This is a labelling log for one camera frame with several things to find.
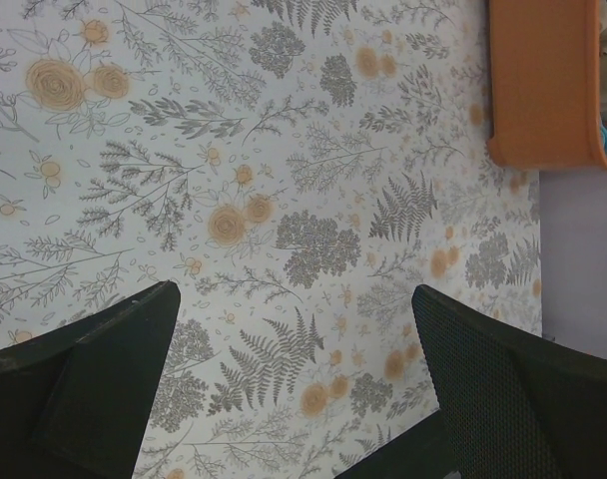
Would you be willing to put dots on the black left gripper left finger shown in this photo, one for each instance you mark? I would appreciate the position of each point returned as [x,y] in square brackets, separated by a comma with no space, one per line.
[75,402]

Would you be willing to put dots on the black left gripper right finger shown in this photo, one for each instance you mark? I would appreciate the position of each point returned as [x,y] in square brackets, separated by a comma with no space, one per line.
[510,404]

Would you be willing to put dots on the floral patterned table mat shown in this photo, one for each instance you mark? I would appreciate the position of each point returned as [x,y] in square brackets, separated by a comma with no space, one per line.
[297,168]

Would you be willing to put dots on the orange plastic laundry basket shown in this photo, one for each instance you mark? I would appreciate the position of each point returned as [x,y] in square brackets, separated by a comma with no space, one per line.
[544,65]

